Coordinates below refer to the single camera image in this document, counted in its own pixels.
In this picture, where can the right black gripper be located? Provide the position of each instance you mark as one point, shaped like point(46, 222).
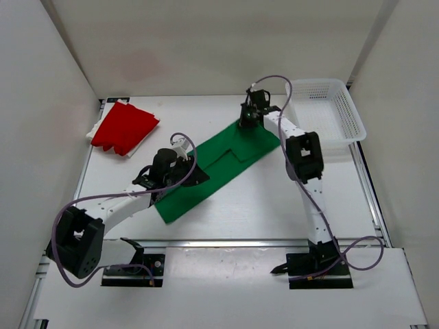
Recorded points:
point(244, 124)

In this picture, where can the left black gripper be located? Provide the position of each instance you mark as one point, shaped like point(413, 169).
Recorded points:
point(198, 177)

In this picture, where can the green item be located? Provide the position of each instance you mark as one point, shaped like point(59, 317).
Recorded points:
point(222, 157)

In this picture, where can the red t shirt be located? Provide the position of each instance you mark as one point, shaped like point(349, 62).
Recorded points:
point(124, 127)

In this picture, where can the white t shirt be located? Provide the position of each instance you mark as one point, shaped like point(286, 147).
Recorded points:
point(90, 135)

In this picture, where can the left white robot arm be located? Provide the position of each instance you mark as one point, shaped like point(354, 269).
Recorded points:
point(77, 238)

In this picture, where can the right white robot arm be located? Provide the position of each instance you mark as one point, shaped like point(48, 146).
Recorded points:
point(304, 165)

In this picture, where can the white plastic basket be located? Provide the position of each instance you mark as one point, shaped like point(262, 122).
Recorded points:
point(325, 106)

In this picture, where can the black label on table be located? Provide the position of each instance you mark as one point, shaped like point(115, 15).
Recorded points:
point(116, 99)

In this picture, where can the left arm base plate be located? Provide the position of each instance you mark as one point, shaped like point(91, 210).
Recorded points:
point(149, 275)

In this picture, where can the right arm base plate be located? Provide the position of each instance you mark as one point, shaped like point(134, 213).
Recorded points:
point(305, 273)

